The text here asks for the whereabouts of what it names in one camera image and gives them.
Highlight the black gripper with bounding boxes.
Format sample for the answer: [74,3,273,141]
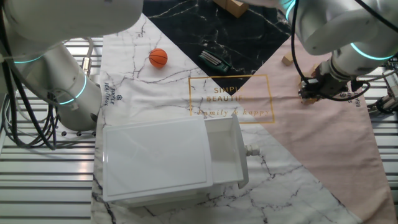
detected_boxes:
[298,72,354,103]

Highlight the marble and pink tablecloth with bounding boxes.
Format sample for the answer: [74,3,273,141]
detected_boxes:
[91,0,398,224]

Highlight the black keyboard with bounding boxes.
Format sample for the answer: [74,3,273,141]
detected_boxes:
[387,55,398,72]

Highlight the white drawer with knob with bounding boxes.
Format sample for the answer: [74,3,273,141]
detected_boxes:
[203,112,261,190]

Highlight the orange mini basketball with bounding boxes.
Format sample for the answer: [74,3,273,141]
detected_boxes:
[149,48,169,70]

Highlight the white drawer cabinet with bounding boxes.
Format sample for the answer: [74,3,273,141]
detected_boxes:
[101,115,215,208]

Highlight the black camera cable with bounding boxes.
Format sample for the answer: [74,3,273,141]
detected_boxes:
[290,0,398,103]

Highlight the silver ribbed depth camera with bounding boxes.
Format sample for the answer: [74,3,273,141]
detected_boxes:
[382,70,398,99]

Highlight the grey robot power cable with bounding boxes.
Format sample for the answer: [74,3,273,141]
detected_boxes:
[81,37,95,77]

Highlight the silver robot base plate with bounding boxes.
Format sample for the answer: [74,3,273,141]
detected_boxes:
[60,124,97,139]

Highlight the black cable bundle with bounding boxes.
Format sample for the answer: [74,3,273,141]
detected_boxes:
[0,6,63,151]

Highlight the white thin cable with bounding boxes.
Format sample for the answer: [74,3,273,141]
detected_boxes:
[4,95,44,138]

